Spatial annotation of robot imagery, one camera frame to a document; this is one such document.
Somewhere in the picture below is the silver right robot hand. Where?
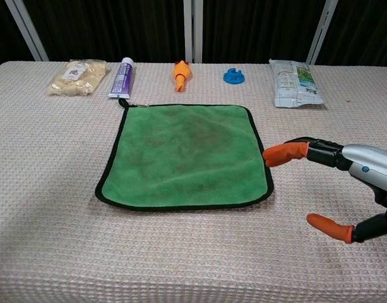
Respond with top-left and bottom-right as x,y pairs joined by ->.
262,136 -> 387,244

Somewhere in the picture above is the green cloth with grey underside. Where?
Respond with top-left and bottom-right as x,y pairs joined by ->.
94,98 -> 275,211

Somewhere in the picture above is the white and green snack packet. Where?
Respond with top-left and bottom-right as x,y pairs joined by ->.
268,58 -> 326,109

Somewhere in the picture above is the blue round cap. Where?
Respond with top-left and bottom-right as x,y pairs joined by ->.
223,67 -> 246,85

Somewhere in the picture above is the orange rubber chicken toy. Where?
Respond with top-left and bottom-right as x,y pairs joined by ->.
172,59 -> 193,93

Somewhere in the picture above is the purple toothpaste tube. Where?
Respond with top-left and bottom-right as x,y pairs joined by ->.
107,57 -> 136,100

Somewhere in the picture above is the beige waffle tablecloth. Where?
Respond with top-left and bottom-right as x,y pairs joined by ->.
0,60 -> 387,303

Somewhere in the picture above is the black curtain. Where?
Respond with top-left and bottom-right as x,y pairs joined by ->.
0,0 -> 387,72

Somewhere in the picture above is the clear bag of beige snacks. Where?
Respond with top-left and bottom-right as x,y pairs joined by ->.
46,59 -> 109,97

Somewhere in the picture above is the white metal frame post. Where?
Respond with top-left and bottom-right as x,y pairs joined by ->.
306,0 -> 339,66
182,0 -> 203,63
4,0 -> 49,62

